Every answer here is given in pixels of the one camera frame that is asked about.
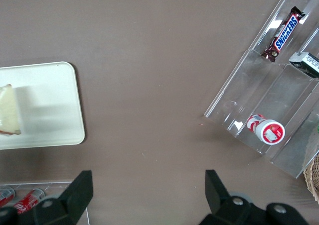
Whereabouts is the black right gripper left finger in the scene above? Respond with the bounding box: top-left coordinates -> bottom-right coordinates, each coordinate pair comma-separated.
0,170 -> 94,225

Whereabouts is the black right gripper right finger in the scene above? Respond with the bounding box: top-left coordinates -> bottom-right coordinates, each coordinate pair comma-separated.
198,169 -> 309,225

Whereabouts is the triangular white sandwich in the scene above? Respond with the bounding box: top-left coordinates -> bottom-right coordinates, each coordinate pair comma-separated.
0,84 -> 22,137

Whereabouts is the cream plastic tray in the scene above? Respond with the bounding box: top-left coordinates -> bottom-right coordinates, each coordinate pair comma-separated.
0,61 -> 86,150

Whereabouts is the small tan wicker basket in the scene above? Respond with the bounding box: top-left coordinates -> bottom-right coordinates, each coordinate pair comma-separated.
303,153 -> 319,206

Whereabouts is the clear acrylic bottle rack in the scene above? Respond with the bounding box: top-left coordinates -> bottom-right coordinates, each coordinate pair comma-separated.
0,181 -> 90,225

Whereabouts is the red cola bottle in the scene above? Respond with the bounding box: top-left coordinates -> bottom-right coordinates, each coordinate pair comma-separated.
13,188 -> 46,215
0,188 -> 16,208

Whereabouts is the red white yogurt bottle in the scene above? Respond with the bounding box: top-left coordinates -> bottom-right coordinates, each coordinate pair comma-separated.
246,113 -> 286,145

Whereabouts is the clear acrylic tiered display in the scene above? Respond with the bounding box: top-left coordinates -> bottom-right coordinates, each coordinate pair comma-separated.
203,0 -> 319,179

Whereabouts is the black white snack box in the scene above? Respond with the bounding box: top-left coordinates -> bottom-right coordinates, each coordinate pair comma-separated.
288,51 -> 319,79

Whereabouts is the Snickers chocolate bar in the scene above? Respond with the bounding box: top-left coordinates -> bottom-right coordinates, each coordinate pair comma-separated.
261,6 -> 306,63

